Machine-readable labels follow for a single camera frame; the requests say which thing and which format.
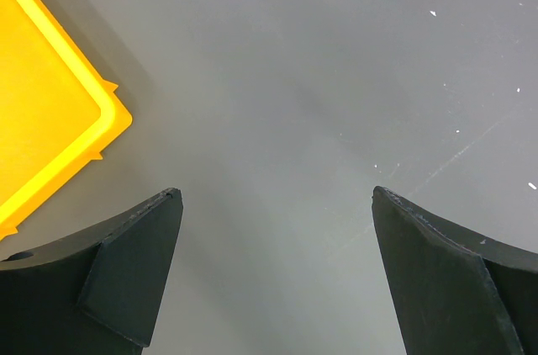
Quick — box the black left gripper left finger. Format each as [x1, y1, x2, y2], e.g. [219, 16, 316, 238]
[1, 188, 183, 354]

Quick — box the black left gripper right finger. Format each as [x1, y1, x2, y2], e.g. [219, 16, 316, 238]
[372, 186, 537, 354]

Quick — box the yellow plastic bin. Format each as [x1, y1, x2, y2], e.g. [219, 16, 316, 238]
[1, 0, 132, 237]

